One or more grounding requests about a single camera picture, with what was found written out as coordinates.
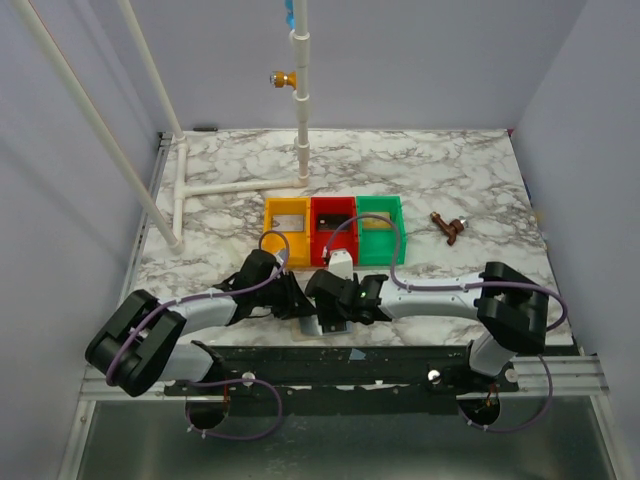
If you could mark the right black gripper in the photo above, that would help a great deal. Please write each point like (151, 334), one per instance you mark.
(329, 301)

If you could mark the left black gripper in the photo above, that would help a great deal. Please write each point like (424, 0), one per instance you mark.
(295, 303)

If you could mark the dark grey credit card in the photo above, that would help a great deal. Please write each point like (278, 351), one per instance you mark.
(334, 328)

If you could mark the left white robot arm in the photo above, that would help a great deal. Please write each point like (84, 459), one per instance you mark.
(138, 345)

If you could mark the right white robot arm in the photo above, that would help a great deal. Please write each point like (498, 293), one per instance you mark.
(512, 308)

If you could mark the silver card in yellow bin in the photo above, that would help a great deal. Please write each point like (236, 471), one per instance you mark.
(288, 223)

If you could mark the black card in red bin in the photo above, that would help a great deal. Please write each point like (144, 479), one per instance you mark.
(330, 221)

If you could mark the gold card in green bin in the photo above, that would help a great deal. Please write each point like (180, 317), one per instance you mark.
(376, 221)

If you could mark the yellow plastic bin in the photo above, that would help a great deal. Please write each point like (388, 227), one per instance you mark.
(299, 242)

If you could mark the red plastic bin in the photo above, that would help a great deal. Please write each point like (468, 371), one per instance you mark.
(346, 238)

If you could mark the green plastic bin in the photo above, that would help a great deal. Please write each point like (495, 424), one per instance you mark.
(376, 247)

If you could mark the brown brass faucet valve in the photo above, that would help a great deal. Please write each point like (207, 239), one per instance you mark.
(450, 229)

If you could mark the orange nozzle on pipe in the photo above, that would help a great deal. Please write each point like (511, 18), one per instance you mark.
(281, 79)

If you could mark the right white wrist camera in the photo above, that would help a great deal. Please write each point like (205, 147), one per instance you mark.
(340, 263)

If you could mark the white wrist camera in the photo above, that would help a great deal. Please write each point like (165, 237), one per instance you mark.
(282, 257)
(340, 263)

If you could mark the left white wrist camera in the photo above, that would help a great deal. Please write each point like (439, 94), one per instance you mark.
(282, 257)

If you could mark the black mounting rail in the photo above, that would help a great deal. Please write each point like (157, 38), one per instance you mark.
(315, 381)

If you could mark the white PVC pipe frame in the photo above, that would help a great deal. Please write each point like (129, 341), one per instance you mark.
(172, 232)

